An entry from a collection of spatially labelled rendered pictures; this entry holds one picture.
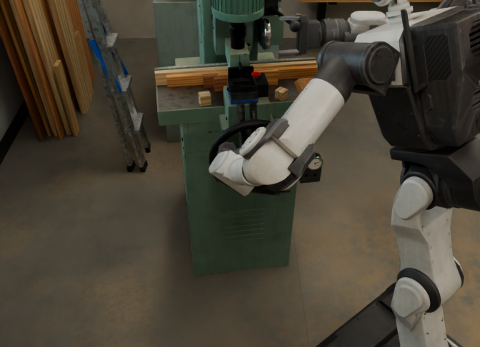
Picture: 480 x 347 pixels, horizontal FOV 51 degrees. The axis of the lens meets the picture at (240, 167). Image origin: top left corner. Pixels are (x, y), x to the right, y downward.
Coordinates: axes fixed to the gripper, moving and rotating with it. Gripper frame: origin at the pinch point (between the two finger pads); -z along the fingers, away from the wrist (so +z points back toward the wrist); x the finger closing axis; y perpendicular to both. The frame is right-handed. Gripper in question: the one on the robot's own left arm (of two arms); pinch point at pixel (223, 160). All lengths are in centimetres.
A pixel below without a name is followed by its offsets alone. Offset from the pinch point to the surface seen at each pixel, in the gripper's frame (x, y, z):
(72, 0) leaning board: 57, 92, -194
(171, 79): 20.8, 20.7, -32.2
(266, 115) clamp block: 16.2, -12.3, -11.3
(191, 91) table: 18.2, 12.9, -30.1
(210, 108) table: 14.0, 5.6, -20.6
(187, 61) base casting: 30, 15, -71
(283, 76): 31.4, -19.6, -33.0
